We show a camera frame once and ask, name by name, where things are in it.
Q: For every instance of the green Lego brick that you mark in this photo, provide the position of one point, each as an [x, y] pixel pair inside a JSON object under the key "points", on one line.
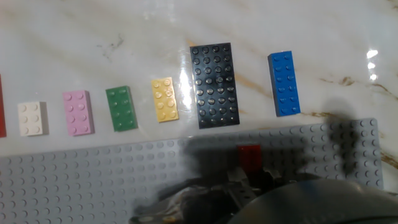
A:
{"points": [[122, 109]]}

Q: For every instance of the silver and orange robot arm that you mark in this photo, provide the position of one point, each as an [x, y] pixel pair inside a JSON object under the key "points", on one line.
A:
{"points": [[326, 205]]}

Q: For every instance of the small red Lego brick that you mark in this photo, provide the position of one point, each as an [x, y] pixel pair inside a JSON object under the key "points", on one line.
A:
{"points": [[249, 157]]}

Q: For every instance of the pink Lego brick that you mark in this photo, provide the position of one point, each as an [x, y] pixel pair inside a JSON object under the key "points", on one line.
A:
{"points": [[78, 113]]}

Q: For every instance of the yellow Lego brick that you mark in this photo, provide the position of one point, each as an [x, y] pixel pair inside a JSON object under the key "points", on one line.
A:
{"points": [[164, 99]]}

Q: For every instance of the grey Lego baseplate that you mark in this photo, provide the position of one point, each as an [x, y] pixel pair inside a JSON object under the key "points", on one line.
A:
{"points": [[77, 180]]}

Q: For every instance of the square red Lego plate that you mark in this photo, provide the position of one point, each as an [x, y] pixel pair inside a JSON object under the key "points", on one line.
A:
{"points": [[2, 109]]}

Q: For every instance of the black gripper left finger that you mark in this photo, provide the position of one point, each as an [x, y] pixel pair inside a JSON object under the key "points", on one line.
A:
{"points": [[239, 189]]}

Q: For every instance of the marble pattern mat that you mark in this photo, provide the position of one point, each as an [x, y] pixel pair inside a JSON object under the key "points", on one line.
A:
{"points": [[93, 37]]}

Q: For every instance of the white Lego brick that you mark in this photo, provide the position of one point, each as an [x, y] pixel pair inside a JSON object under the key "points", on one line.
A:
{"points": [[31, 118]]}

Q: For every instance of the black Lego plate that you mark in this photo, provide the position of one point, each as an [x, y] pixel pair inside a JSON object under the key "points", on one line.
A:
{"points": [[214, 85]]}

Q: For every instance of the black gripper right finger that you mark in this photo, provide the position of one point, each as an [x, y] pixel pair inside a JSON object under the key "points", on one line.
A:
{"points": [[270, 179]]}

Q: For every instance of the long blue Lego brick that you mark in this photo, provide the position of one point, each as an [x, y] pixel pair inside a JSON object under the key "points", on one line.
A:
{"points": [[284, 84]]}

